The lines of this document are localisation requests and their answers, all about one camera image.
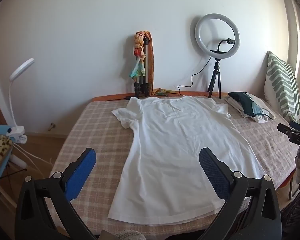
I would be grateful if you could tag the dark teal folded clothes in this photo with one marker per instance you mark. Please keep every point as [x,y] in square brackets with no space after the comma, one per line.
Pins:
[245,100]

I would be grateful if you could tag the beige plaid blanket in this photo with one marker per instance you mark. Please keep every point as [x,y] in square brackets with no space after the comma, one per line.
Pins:
[97,135]

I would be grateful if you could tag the folded silver tripod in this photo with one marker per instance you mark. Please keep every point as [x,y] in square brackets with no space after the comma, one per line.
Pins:
[141,88]

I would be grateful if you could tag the brass door stop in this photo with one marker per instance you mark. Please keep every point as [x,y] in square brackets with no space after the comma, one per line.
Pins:
[51,126]

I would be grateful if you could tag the folded white cloth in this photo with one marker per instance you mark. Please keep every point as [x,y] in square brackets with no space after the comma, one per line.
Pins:
[236,107]

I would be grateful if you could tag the orange mattress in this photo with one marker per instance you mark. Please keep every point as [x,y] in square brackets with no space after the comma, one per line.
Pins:
[110,97]

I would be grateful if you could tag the black mini tripod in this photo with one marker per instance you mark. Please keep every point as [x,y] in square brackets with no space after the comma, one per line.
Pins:
[216,72]

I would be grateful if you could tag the white t-shirt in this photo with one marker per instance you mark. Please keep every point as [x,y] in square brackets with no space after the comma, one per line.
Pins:
[175,142]

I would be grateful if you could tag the white clip desk lamp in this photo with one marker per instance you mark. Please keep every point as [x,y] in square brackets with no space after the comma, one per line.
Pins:
[21,66]

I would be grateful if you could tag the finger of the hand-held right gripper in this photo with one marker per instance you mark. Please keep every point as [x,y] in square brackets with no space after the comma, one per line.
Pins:
[284,129]

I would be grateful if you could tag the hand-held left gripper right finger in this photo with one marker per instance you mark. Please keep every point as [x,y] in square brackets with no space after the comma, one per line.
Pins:
[213,172]

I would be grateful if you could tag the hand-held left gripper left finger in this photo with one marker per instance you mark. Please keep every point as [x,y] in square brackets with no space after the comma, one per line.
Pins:
[81,175]

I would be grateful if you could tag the green white striped pillow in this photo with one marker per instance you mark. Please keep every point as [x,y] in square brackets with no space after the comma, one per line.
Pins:
[280,85]

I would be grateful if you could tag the colourful knotted scarf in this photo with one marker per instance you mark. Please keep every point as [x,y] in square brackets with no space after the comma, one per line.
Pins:
[137,67]

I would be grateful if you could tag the yellow green patterned cloth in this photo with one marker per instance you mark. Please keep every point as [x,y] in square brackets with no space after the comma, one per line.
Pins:
[161,91]

